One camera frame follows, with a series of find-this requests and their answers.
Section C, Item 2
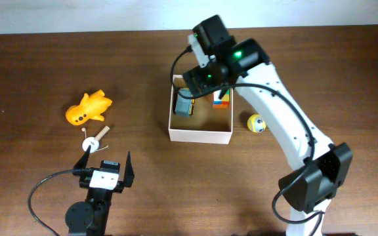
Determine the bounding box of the pink cardboard box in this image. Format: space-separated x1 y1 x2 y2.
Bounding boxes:
168 88 234 144

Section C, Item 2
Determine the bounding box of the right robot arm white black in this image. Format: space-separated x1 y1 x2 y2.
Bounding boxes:
183 14 353 235

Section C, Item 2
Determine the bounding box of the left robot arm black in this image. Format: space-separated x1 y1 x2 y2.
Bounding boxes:
65 147 121 236

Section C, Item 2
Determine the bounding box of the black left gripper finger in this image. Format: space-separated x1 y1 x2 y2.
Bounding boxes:
123 151 135 187
73 146 91 174

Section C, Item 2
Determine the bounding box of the yellow ball with eyes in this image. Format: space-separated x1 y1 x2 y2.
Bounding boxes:
247 114 266 133

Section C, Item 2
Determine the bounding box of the orange rubber animal toy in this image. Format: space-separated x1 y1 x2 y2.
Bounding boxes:
65 90 113 126

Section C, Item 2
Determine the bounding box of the grey yellow toy car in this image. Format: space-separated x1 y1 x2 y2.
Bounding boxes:
175 88 195 117

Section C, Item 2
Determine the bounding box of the colourful puzzle cube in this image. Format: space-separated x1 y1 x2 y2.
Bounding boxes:
213 90 230 109

